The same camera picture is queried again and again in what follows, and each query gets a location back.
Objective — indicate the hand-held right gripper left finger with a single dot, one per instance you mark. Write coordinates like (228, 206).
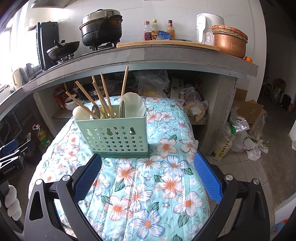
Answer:
(89, 176)

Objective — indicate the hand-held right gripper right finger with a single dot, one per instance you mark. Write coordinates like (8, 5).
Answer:
(207, 178)

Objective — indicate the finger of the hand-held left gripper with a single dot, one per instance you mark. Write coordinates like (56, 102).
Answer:
(26, 148)
(9, 146)

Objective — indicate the green plastic utensil holder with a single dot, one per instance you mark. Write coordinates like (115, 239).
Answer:
(111, 139)

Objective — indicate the white round rice spoon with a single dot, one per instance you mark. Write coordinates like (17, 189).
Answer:
(79, 113)

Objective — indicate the metal spoon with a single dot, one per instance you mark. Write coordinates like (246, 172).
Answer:
(95, 111)
(122, 107)

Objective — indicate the white ceramic spoon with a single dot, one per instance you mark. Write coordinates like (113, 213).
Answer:
(136, 104)

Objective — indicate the person's left hand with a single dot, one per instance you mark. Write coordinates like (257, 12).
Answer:
(12, 204)

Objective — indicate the cooking oil bottle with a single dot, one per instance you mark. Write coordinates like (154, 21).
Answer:
(44, 138)

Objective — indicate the grey drain pipes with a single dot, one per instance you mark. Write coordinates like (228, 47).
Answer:
(11, 125)

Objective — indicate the white rice sack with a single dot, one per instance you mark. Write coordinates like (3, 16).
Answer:
(222, 148)

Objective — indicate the white bag with red print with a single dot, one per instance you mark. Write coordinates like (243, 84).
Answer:
(241, 146)

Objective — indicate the perforated metal shelf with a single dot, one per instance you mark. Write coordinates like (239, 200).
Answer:
(201, 121)
(62, 117)

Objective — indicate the crumpled white plastic bag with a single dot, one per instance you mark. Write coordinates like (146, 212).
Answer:
(254, 154)

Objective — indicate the floral blue blanket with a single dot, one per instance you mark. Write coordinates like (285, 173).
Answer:
(143, 185)

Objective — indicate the red packaged goods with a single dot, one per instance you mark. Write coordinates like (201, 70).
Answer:
(59, 97)

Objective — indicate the stack of white bowls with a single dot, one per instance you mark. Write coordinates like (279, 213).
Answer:
(69, 104)

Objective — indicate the silver green plastic bag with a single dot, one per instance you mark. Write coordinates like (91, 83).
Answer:
(239, 124)

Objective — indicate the green vegetable bunch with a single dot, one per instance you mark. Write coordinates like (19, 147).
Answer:
(264, 144)

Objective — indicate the cream thermos mug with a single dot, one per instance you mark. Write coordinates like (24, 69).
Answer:
(17, 80)

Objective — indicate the bag of soybeans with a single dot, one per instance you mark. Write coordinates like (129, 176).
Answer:
(196, 111)

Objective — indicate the tall clear plastic bag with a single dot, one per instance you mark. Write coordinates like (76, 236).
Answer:
(257, 129)

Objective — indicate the brown cardboard box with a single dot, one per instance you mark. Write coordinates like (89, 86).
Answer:
(251, 109)

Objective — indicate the pink plastic bag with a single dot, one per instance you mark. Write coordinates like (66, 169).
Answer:
(193, 96)

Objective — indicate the blue orange packet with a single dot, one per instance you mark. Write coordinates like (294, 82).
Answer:
(279, 227)

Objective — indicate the white cardboard carton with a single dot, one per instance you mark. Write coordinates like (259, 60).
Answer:
(177, 89)

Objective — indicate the black stove splash panel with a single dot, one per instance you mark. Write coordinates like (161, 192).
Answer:
(46, 46)

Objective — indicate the black wok with lid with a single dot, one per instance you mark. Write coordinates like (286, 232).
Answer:
(64, 49)

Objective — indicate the distant dark containers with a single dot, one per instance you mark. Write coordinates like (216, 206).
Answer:
(281, 92)

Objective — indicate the crumpled clear plastic bag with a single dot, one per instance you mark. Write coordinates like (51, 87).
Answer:
(152, 78)

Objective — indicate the concrete kitchen counter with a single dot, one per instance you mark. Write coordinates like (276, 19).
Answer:
(129, 60)

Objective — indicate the gas stove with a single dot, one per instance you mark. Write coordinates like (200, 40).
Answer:
(101, 47)

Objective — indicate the small orange object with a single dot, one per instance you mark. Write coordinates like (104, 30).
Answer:
(248, 59)

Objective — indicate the copper coloured pot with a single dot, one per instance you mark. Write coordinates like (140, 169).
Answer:
(229, 46)

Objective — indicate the long wooden cutting board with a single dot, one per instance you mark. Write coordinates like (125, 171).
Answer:
(175, 44)

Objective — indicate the black cooking pot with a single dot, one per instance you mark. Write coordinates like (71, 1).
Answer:
(101, 32)

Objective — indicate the blue seasoning packet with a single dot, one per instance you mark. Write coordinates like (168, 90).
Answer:
(164, 35)

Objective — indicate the woven basket tray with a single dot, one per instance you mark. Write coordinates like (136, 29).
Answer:
(231, 30)

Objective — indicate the white kitchen appliance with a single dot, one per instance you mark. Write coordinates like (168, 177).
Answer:
(205, 27)

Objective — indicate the red capped sauce bottle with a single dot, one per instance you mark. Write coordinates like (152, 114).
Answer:
(170, 29)

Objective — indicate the dark sauce bottle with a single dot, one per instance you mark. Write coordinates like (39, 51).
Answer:
(147, 32)

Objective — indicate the yellow capped sauce bottle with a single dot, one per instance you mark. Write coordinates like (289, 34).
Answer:
(154, 31)

